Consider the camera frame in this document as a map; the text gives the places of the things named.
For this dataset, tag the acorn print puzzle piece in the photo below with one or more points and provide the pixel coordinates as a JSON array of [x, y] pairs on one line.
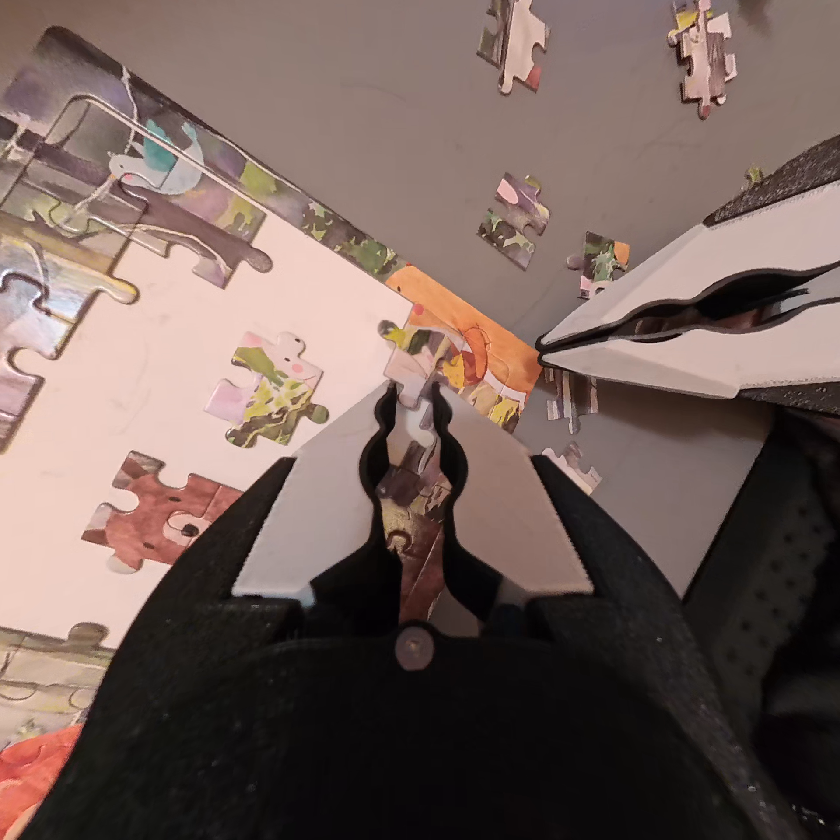
[[489, 367]]

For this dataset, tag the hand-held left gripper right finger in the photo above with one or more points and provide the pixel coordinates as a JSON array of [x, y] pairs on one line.
[[518, 525]]

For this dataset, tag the jigsaw puzzle frame board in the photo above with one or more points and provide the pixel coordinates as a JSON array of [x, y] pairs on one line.
[[164, 394]]

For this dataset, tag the pink green puzzle piece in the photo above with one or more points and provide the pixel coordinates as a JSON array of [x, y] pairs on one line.
[[269, 394]]

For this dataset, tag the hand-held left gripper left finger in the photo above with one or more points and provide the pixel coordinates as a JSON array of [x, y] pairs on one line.
[[308, 525]]

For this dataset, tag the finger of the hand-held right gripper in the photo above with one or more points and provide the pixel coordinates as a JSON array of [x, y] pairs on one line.
[[722, 361], [722, 249]]

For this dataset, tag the pale orange edged puzzle piece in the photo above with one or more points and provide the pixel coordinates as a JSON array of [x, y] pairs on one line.
[[413, 354]]

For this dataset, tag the assembled orange lion pieces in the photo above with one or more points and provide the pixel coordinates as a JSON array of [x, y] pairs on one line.
[[33, 781]]

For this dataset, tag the jigsaw pieces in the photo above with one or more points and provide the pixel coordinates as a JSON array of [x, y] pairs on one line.
[[518, 39]]

